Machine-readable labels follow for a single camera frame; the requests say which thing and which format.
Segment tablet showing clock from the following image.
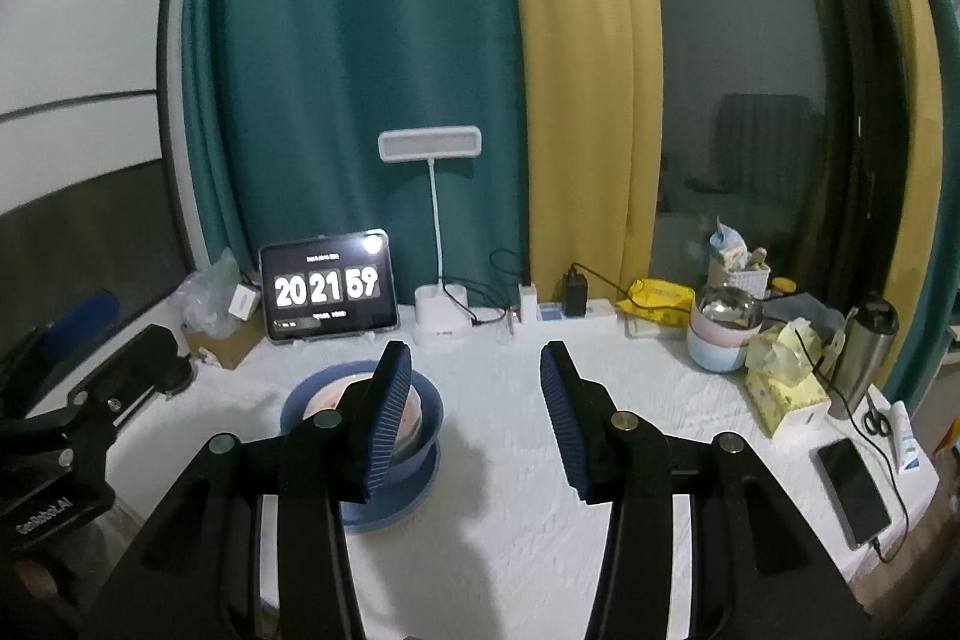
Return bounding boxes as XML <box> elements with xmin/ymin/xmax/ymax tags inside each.
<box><xmin>259</xmin><ymin>227</ymin><xmax>398</xmax><ymax>345</ymax></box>

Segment blue plate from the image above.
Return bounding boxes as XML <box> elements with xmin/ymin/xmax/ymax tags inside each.
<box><xmin>339</xmin><ymin>449</ymin><xmax>440</xmax><ymax>534</ymax></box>

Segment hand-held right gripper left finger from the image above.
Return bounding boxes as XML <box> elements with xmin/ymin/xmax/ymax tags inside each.
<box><xmin>86</xmin><ymin>341</ymin><xmax>415</xmax><ymax>640</ymax></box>

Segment white power strip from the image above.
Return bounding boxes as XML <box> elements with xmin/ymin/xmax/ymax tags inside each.
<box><xmin>510</xmin><ymin>301</ymin><xmax>617</xmax><ymax>324</ymax></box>

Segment yellow curtain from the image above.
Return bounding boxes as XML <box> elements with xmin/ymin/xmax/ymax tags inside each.
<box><xmin>499</xmin><ymin>0</ymin><xmax>661</xmax><ymax>304</ymax></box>
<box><xmin>832</xmin><ymin>0</ymin><xmax>944</xmax><ymax>326</ymax></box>

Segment steel thermos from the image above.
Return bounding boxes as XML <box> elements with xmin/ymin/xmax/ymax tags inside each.
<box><xmin>829</xmin><ymin>293</ymin><xmax>899</xmax><ymax>420</ymax></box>

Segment black lamp cable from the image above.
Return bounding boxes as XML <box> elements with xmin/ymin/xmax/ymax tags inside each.
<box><xmin>442</xmin><ymin>248</ymin><xmax>522</xmax><ymax>330</ymax></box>

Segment white tablecloth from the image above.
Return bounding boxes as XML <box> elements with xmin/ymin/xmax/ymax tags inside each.
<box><xmin>112</xmin><ymin>302</ymin><xmax>942</xmax><ymax>640</ymax></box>

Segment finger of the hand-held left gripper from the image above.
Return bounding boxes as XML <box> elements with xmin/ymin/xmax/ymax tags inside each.
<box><xmin>0</xmin><ymin>287</ymin><xmax>122</xmax><ymax>386</ymax></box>
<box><xmin>66</xmin><ymin>323</ymin><xmax>194</xmax><ymax>442</ymax></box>

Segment grey cloth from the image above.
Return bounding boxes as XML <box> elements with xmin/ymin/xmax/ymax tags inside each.
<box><xmin>765</xmin><ymin>293</ymin><xmax>845</xmax><ymax>341</ymax></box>

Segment yellow tissue pack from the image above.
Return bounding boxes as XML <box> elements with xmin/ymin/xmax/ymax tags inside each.
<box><xmin>746</xmin><ymin>319</ymin><xmax>815</xmax><ymax>386</ymax></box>

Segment white container with items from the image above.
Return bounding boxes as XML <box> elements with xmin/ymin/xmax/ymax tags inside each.
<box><xmin>709</xmin><ymin>216</ymin><xmax>772</xmax><ymax>296</ymax></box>

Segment clear plastic bag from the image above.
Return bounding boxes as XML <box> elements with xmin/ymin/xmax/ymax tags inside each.
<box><xmin>178</xmin><ymin>248</ymin><xmax>248</xmax><ymax>337</ymax></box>

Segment dark glass sliding door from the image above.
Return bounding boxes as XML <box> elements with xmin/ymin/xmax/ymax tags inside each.
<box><xmin>634</xmin><ymin>0</ymin><xmax>901</xmax><ymax>311</ymax></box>

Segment small light blue bowl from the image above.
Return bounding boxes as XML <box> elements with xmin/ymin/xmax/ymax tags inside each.
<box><xmin>686</xmin><ymin>329</ymin><xmax>751</xmax><ymax>373</ymax></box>

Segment smartphone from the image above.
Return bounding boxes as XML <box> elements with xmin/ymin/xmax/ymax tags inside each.
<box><xmin>816</xmin><ymin>437</ymin><xmax>893</xmax><ymax>551</ymax></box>

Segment black charger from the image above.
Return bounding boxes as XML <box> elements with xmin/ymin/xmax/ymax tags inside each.
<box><xmin>562</xmin><ymin>265</ymin><xmax>590</xmax><ymax>317</ymax></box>

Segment yellow packet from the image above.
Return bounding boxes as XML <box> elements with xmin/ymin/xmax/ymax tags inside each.
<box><xmin>616</xmin><ymin>278</ymin><xmax>695</xmax><ymax>327</ymax></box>

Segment white desk lamp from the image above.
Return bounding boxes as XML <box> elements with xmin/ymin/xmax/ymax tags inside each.
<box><xmin>377</xmin><ymin>125</ymin><xmax>481</xmax><ymax>352</ymax></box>

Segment black phone cable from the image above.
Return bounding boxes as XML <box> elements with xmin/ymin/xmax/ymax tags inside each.
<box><xmin>793</xmin><ymin>323</ymin><xmax>910</xmax><ymax>562</ymax></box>

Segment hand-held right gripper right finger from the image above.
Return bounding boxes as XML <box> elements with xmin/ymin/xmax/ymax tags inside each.
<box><xmin>540</xmin><ymin>341</ymin><xmax>875</xmax><ymax>640</ymax></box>

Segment small pink bowl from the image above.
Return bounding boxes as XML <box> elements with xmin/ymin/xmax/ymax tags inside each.
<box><xmin>690</xmin><ymin>302</ymin><xmax>762</xmax><ymax>350</ymax></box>

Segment large blue bowl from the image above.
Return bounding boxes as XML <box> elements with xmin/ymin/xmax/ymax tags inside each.
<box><xmin>279</xmin><ymin>360</ymin><xmax>445</xmax><ymax>487</ymax></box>

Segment white tube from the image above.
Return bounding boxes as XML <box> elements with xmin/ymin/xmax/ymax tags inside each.
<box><xmin>889</xmin><ymin>401</ymin><xmax>925</xmax><ymax>474</ymax></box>

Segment yellow tissue box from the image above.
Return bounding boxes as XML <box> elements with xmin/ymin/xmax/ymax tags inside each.
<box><xmin>746</xmin><ymin>370</ymin><xmax>831</xmax><ymax>438</ymax></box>

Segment pink strawberry print bowl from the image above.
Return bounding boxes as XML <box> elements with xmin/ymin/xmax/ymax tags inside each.
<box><xmin>304</xmin><ymin>376</ymin><xmax>422</xmax><ymax>462</ymax></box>

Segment steel bowl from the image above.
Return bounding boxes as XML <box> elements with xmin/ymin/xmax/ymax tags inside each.
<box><xmin>697</xmin><ymin>285</ymin><xmax>764</xmax><ymax>330</ymax></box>

